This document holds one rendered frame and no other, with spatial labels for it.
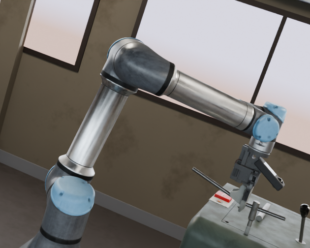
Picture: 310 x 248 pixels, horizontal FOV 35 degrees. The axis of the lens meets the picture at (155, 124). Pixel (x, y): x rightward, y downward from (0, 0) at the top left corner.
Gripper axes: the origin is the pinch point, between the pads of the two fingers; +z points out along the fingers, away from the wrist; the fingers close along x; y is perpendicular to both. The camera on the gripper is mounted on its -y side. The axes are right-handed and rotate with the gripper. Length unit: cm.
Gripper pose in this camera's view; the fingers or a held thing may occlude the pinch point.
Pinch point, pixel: (242, 208)
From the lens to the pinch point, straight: 165.2
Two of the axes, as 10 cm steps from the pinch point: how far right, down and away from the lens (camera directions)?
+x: -3.5, 0.8, -9.3
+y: -8.8, -3.7, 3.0
